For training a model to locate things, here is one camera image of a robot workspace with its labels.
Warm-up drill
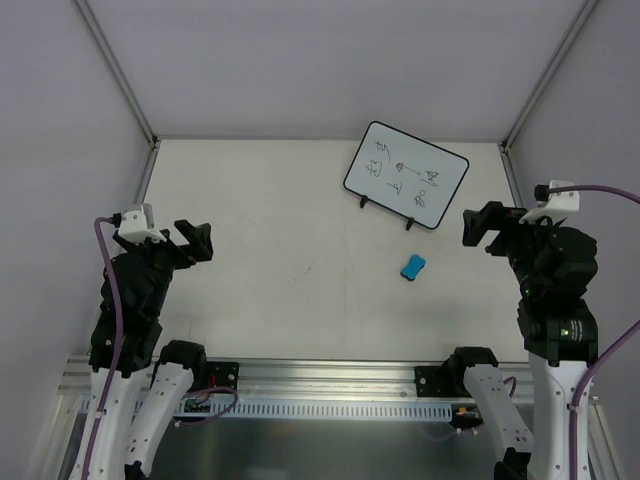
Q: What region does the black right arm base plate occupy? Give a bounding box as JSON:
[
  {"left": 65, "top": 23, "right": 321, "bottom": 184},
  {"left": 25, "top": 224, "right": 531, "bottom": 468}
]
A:
[{"left": 414, "top": 365, "right": 469, "bottom": 398}]

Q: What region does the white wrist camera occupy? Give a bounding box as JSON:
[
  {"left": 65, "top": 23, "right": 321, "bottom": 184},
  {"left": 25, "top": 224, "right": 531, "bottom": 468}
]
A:
[
  {"left": 519, "top": 180, "right": 580, "bottom": 225},
  {"left": 117, "top": 203, "right": 167, "bottom": 245}
]

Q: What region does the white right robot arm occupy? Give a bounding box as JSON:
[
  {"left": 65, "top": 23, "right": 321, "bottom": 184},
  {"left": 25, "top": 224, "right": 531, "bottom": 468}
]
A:
[{"left": 440, "top": 201, "right": 598, "bottom": 479}]

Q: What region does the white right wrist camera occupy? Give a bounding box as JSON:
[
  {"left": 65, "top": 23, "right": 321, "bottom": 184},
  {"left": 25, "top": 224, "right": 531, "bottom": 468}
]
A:
[{"left": 519, "top": 180, "right": 580, "bottom": 225}]

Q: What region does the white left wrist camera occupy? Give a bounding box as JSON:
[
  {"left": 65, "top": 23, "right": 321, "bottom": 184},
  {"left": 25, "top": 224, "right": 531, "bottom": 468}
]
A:
[{"left": 117, "top": 203, "right": 167, "bottom": 245}]

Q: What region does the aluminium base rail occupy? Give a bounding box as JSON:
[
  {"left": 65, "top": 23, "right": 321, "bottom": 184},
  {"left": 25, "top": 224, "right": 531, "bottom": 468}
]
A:
[{"left": 56, "top": 356, "right": 534, "bottom": 404}]

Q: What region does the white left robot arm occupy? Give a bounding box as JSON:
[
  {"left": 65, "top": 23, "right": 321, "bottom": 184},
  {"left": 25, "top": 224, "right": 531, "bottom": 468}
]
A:
[{"left": 70, "top": 213, "right": 214, "bottom": 479}]

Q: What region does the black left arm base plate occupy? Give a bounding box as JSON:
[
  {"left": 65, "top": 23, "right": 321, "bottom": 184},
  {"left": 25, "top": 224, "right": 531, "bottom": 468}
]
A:
[{"left": 204, "top": 360, "right": 240, "bottom": 390}]

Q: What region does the left aluminium frame post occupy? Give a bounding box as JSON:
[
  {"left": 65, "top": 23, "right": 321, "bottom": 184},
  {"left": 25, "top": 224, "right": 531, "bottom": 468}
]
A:
[{"left": 71, "top": 0, "right": 158, "bottom": 148}]

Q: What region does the aluminium frame post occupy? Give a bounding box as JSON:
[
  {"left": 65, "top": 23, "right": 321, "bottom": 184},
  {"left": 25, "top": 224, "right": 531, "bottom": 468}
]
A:
[
  {"left": 501, "top": 0, "right": 600, "bottom": 153},
  {"left": 71, "top": 0, "right": 158, "bottom": 148}
]

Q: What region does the blue whiteboard eraser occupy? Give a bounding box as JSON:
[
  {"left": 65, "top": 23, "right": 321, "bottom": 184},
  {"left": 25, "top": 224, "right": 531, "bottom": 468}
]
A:
[{"left": 400, "top": 254, "right": 427, "bottom": 282}]

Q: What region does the small white whiteboard black frame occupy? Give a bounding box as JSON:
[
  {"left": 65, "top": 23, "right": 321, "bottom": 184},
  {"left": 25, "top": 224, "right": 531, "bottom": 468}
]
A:
[{"left": 343, "top": 121, "right": 470, "bottom": 230}]

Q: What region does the right aluminium frame post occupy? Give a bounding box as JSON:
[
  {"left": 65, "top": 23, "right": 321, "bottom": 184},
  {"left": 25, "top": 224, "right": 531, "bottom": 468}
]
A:
[{"left": 501, "top": 0, "right": 600, "bottom": 153}]

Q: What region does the white slotted cable duct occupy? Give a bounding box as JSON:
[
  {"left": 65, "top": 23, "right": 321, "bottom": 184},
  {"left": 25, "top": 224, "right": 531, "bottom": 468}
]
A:
[{"left": 172, "top": 395, "right": 453, "bottom": 423}]

